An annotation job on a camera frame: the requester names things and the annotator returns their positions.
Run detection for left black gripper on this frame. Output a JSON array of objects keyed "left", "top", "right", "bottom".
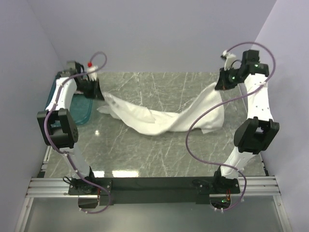
[{"left": 76, "top": 77, "right": 104, "bottom": 101}]

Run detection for white towel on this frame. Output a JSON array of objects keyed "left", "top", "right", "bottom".
[{"left": 97, "top": 82, "right": 223, "bottom": 136}]

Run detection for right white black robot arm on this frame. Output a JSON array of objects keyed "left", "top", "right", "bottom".
[{"left": 212, "top": 50, "right": 280, "bottom": 193}]

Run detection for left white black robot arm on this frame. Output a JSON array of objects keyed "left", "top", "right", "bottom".
[{"left": 37, "top": 61, "right": 104, "bottom": 195}]

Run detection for teal plastic tray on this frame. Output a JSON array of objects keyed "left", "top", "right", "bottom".
[{"left": 45, "top": 77, "right": 93, "bottom": 125}]

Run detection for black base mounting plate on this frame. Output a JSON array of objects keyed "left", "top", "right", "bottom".
[{"left": 69, "top": 176, "right": 240, "bottom": 205}]

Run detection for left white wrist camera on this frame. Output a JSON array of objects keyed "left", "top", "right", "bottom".
[{"left": 86, "top": 62, "right": 98, "bottom": 81}]

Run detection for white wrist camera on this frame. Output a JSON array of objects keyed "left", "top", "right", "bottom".
[
  {"left": 86, "top": 62, "right": 98, "bottom": 81},
  {"left": 221, "top": 50, "right": 237, "bottom": 71}
]

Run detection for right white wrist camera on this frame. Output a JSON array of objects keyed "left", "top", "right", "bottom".
[{"left": 221, "top": 50, "right": 237, "bottom": 71}]

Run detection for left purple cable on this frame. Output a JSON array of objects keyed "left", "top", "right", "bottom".
[{"left": 43, "top": 51, "right": 113, "bottom": 215}]

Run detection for aluminium rail frame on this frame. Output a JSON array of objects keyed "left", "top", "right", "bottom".
[{"left": 17, "top": 151, "right": 292, "bottom": 232}]

